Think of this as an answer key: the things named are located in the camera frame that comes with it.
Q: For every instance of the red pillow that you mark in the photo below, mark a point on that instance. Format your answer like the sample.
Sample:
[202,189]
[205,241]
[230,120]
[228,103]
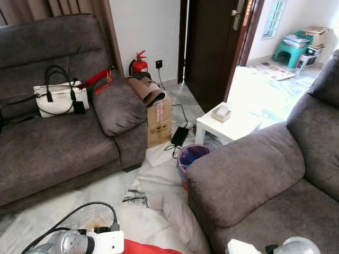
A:
[151,247]

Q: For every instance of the printed floor mat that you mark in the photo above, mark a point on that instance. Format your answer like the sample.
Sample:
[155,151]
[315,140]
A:
[273,71]

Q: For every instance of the grey fabric two-seat sofa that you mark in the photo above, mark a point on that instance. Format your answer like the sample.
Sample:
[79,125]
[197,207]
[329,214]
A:
[254,169]

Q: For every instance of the dark grey fabric sofa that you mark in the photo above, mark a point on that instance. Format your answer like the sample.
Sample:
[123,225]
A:
[53,148]

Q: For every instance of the green plastic stool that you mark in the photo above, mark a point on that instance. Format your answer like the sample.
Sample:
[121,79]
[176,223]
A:
[288,54]

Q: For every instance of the stack of papers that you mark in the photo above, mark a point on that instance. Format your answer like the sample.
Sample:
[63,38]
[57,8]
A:
[295,41]

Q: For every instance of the white side table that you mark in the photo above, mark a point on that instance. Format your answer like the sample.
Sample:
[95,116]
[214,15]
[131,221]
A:
[235,128]

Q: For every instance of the beige tissue box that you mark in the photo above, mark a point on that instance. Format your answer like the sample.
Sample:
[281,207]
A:
[221,114]

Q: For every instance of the louvred glass window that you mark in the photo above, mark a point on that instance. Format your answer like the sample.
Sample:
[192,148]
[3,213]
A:
[274,18]

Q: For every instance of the dark wooden door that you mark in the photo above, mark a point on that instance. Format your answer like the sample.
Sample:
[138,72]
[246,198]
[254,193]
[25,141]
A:
[212,53]

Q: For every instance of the purple waste bin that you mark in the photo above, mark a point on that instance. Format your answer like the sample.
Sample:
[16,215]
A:
[190,154]

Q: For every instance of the black power adapter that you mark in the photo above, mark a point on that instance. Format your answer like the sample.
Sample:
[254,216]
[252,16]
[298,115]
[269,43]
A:
[180,136]

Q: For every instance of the printed cardboard box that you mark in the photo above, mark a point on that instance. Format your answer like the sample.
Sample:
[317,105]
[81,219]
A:
[159,124]

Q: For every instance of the white cloth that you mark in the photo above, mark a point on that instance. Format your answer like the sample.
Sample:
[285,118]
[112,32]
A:
[169,211]

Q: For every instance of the brown rolled mat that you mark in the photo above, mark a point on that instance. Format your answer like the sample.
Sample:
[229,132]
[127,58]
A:
[145,91]

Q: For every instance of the red fire extinguisher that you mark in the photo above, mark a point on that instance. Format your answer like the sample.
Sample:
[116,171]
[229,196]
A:
[139,65]

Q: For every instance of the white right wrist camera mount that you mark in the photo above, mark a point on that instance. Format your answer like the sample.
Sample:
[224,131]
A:
[241,248]

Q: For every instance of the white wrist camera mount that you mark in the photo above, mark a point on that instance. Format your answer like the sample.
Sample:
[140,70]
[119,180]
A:
[241,248]
[108,242]

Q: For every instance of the black wall socket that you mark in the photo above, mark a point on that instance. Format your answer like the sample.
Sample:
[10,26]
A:
[159,63]

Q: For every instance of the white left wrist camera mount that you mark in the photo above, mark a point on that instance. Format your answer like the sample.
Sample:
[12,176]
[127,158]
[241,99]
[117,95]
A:
[108,242]

